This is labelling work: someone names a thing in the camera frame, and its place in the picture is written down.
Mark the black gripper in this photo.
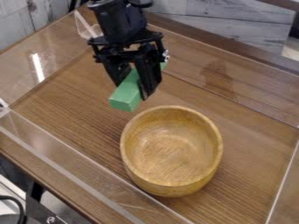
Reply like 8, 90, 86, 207
88, 29, 170, 101

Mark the green rectangular block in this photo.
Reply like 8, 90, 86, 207
107, 61, 170, 113

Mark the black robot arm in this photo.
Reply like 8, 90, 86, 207
87, 0, 170, 100

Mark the brown wooden bowl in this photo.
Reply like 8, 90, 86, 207
120, 105, 223, 198

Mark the black table leg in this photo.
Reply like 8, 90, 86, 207
26, 181, 46, 203

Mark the clear acrylic corner bracket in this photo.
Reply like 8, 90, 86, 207
74, 10, 103, 39

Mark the black cable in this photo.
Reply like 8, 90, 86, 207
0, 195, 27, 224

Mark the black metal base plate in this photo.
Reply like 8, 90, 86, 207
26, 200, 67, 224

